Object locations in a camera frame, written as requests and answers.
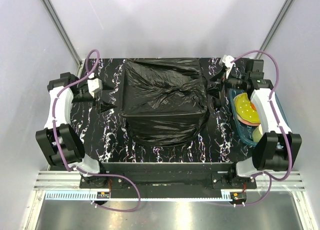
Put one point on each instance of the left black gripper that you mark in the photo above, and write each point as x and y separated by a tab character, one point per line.
105	106

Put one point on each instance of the light green mug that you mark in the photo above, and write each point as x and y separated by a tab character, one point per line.
257	134

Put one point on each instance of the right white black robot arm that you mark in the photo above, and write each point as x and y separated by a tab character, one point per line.
275	153

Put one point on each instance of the orange plastic cup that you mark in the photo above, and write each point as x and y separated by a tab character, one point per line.
253	106

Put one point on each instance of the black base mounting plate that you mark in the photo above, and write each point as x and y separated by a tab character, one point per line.
208	175

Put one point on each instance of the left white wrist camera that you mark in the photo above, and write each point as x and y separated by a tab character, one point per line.
94	84

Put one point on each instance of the black trash bag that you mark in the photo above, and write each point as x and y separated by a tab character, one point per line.
164	100

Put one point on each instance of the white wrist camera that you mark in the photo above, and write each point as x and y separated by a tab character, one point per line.
227	62
94	84

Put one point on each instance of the blue transparent plastic tray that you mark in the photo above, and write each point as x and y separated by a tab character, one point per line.
247	132

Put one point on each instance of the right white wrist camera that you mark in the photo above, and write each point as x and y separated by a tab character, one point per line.
227	62

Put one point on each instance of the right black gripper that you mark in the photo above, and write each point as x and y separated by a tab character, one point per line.
214	92

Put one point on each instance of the black marble pattern mat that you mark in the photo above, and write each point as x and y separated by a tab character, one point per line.
105	136

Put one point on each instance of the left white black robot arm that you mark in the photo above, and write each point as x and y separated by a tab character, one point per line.
58	141

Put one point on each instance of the pink plastic plate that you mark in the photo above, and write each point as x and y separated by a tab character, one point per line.
243	121

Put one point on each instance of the yellow plastic plate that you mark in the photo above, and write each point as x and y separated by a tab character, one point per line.
244	110

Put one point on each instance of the aluminium frame rail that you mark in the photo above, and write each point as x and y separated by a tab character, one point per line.
62	180

